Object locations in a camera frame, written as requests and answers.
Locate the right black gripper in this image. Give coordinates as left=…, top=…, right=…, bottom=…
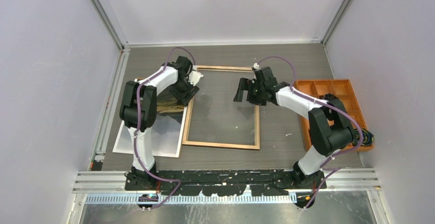
left=234, top=77, right=267, bottom=106

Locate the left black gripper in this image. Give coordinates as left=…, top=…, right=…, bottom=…
left=171, top=78, right=200, bottom=107

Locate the clear acrylic sheet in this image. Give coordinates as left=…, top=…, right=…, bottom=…
left=187, top=71, right=255, bottom=146

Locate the landscape photo print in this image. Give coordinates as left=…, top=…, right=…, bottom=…
left=112, top=77, right=188, bottom=158

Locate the wooden picture frame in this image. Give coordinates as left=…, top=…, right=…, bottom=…
left=182, top=65, right=260, bottom=150

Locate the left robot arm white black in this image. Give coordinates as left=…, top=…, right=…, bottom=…
left=120, top=56, right=203, bottom=191

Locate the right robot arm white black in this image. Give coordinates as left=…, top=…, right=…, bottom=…
left=233, top=66, right=363, bottom=189

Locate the black rolled tie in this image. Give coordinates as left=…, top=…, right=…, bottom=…
left=321, top=93, right=339, bottom=101

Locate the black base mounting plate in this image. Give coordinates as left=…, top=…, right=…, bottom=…
left=124, top=169, right=324, bottom=197

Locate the orange compartment tray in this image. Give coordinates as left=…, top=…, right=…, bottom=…
left=292, top=79, right=374, bottom=152

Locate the blue yellow rolled tie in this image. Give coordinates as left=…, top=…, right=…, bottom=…
left=361, top=129, right=374, bottom=147

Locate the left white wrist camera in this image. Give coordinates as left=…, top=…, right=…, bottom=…
left=188, top=70, right=204, bottom=86

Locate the aluminium front rail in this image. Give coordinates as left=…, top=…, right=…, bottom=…
left=73, top=168, right=381, bottom=207

